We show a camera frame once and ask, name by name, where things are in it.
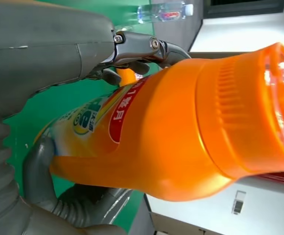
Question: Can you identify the orange bottle with printed label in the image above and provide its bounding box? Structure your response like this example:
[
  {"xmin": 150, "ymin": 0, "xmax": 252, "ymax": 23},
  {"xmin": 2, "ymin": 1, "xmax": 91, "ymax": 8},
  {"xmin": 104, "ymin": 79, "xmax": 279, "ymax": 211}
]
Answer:
[
  {"xmin": 116, "ymin": 67, "xmax": 142, "ymax": 87},
  {"xmin": 34, "ymin": 42, "xmax": 284, "ymax": 202}
]

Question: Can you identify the clear water bottle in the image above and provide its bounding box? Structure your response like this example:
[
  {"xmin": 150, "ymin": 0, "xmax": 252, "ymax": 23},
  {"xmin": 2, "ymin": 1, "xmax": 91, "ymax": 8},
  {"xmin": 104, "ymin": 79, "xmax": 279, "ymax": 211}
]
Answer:
[{"xmin": 137, "ymin": 2, "xmax": 194, "ymax": 24}]

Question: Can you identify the dark window frame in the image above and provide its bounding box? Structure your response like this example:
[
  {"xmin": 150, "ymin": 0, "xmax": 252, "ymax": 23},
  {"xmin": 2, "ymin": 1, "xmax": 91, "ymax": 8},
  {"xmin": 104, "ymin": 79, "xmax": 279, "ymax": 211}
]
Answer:
[{"xmin": 203, "ymin": 0, "xmax": 284, "ymax": 19}]

